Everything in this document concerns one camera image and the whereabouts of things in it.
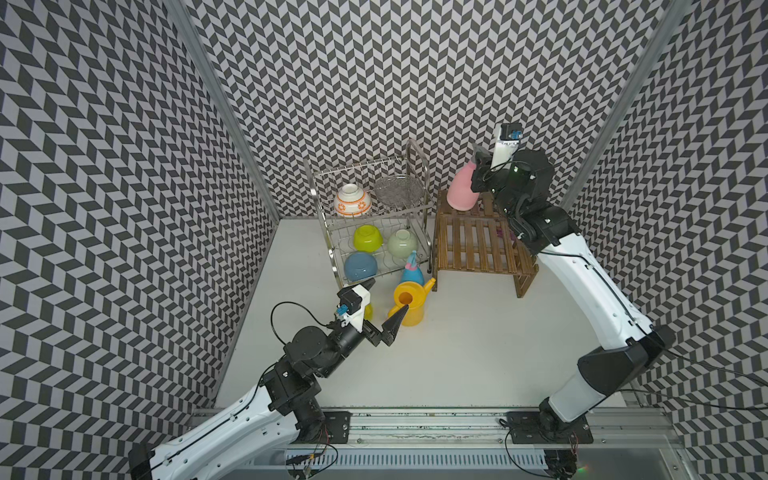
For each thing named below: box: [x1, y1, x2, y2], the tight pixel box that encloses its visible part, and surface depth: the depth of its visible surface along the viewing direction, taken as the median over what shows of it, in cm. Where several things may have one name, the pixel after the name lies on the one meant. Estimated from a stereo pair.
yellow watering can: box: [388, 278, 437, 327], surface depth 87 cm
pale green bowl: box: [387, 229, 419, 258], surface depth 101 cm
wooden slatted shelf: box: [432, 190, 539, 298], surface depth 93 cm
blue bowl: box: [344, 252, 379, 282], surface depth 98 cm
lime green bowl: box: [353, 224, 383, 253], surface depth 105 cm
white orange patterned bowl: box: [334, 183, 372, 218], surface depth 83 cm
